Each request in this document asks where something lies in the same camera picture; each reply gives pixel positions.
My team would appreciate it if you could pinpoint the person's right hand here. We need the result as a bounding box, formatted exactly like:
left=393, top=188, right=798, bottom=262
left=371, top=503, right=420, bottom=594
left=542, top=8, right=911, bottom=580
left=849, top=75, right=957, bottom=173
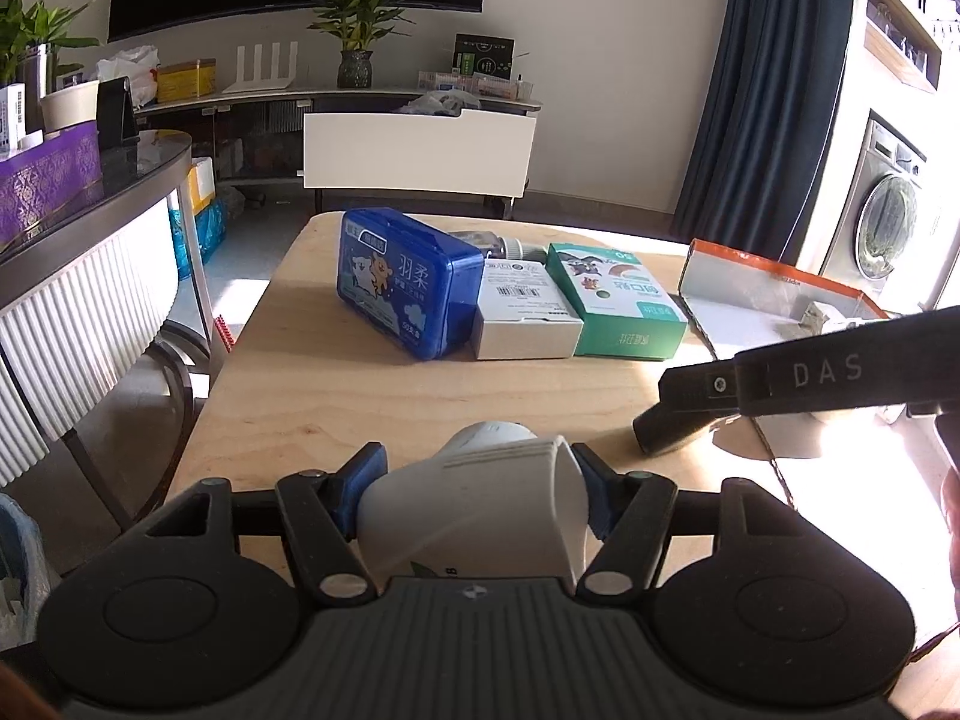
left=937, top=457, right=960, bottom=616

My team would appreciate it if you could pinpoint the orange cardboard box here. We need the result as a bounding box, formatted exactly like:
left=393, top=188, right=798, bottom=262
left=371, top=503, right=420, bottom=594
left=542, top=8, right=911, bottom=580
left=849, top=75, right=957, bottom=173
left=679, top=238, right=960, bottom=512

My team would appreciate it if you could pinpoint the white router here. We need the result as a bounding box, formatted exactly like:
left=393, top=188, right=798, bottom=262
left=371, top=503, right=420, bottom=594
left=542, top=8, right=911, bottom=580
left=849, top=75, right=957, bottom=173
left=222, top=43, right=302, bottom=96

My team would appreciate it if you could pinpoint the white plastic bag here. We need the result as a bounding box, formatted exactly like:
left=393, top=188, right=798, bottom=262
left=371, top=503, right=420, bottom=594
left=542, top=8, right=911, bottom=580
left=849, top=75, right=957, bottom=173
left=97, top=46, right=161, bottom=108

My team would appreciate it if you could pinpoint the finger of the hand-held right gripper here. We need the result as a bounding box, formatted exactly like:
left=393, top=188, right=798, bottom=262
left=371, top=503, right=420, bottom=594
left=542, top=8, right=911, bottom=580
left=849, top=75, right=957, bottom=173
left=634, top=403, right=722, bottom=458
left=658, top=358, right=740, bottom=421

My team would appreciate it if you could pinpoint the white panel chair back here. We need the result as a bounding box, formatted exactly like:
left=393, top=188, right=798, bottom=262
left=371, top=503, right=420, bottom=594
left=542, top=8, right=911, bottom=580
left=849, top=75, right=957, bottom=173
left=302, top=108, right=538, bottom=220

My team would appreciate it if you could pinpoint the round dark table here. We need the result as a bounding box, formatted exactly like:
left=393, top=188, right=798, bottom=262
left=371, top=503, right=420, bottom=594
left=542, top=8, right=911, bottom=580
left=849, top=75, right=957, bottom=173
left=0, top=127, right=220, bottom=535

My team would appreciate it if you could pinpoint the white and blue medicine box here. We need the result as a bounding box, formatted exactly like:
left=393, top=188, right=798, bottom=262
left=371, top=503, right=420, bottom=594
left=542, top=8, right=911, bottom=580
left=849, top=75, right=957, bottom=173
left=0, top=82, right=28, bottom=156

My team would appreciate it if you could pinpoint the purple patterned box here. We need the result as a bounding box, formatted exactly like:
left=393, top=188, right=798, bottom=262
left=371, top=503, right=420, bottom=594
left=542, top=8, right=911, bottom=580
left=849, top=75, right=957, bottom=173
left=0, top=122, right=103, bottom=245

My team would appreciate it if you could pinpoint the washing machine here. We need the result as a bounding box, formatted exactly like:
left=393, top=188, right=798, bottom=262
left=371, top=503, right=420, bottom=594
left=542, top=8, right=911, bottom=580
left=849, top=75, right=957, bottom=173
left=820, top=111, right=950, bottom=310

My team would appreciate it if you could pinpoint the blue trash bin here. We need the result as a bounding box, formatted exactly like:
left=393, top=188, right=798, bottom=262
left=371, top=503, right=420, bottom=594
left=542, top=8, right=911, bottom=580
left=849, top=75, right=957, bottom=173
left=0, top=493, right=62, bottom=647

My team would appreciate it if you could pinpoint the green cardboard box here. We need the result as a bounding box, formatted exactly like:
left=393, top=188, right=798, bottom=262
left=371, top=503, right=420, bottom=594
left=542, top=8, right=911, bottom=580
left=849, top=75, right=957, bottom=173
left=545, top=241, right=690, bottom=360

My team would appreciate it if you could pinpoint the white plug-in heater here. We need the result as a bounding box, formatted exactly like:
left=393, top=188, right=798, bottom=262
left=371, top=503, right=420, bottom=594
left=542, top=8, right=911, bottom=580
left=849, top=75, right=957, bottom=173
left=356, top=420, right=593, bottom=592

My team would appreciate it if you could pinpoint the white paper cup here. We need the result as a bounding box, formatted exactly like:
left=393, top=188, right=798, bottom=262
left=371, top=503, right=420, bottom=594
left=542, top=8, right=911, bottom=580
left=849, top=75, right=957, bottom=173
left=39, top=80, right=101, bottom=136

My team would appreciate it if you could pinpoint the television cabinet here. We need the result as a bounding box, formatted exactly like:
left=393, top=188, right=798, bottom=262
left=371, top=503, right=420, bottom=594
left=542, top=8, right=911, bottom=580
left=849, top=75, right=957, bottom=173
left=135, top=86, right=542, bottom=188

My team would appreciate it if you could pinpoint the black stand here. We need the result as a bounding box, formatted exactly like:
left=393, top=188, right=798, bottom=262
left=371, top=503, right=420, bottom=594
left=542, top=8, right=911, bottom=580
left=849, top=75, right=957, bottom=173
left=97, top=76, right=141, bottom=152

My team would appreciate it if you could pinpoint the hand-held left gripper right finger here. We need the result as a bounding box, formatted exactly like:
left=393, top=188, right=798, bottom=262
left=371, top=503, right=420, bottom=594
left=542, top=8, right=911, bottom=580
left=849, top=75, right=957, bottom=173
left=571, top=444, right=856, bottom=605

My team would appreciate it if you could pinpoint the leafy green plant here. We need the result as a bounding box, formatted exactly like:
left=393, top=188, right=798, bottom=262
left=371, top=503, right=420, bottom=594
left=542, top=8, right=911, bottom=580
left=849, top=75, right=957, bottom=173
left=0, top=0, right=100, bottom=85

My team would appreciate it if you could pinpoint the blue plastic box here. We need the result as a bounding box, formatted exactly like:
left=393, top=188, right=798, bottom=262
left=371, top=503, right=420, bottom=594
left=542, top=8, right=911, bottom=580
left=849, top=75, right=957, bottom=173
left=336, top=208, right=485, bottom=362

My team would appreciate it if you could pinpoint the yellow box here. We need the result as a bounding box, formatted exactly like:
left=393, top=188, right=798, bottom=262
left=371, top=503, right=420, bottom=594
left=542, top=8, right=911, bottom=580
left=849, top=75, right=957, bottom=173
left=156, top=59, right=218, bottom=104

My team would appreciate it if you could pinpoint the dark blue curtain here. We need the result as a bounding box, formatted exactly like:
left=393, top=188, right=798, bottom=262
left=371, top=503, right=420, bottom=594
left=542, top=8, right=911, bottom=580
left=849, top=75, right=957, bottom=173
left=670, top=0, right=860, bottom=246

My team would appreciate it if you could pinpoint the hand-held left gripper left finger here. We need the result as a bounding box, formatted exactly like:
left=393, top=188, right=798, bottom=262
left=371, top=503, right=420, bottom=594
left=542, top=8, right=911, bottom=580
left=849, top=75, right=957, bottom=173
left=97, top=441, right=387, bottom=607

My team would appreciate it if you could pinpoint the grey plastic bag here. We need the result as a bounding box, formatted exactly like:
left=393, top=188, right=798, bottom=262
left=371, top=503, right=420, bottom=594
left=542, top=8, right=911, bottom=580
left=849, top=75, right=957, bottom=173
left=397, top=88, right=482, bottom=118

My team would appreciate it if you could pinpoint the blue plastic bag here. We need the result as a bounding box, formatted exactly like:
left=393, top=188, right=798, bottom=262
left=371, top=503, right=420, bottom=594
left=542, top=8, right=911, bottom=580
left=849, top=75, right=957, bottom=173
left=168, top=156, right=227, bottom=280

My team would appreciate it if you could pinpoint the black and green box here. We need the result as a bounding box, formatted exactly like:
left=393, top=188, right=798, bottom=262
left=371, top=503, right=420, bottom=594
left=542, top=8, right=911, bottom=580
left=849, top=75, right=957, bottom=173
left=452, top=34, right=517, bottom=80

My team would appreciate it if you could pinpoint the wall shelf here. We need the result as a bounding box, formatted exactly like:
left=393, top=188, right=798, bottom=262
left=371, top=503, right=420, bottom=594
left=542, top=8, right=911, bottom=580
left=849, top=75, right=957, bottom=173
left=862, top=0, right=947, bottom=95

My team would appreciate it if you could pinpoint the clear plastic bottle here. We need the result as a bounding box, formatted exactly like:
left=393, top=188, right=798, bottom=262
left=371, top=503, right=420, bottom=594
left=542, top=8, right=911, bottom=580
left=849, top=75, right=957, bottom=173
left=448, top=228, right=546, bottom=265

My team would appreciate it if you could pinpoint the white adapter box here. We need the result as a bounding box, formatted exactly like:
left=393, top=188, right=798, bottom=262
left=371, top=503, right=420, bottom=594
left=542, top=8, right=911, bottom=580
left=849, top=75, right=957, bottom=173
left=471, top=256, right=585, bottom=360

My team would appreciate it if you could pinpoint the potted plant in dark vase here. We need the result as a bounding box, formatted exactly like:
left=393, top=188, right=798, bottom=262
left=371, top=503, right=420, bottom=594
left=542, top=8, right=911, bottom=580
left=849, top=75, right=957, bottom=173
left=310, top=0, right=418, bottom=89

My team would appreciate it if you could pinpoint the steel cup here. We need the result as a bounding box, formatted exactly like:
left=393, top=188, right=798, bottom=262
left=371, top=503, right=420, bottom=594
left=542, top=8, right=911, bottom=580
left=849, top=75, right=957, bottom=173
left=19, top=44, right=62, bottom=130

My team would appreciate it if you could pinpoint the row of clear plastic boxes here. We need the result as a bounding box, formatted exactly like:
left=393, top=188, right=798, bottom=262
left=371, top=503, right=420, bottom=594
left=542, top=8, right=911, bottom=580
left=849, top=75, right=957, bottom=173
left=418, top=69, right=538, bottom=101

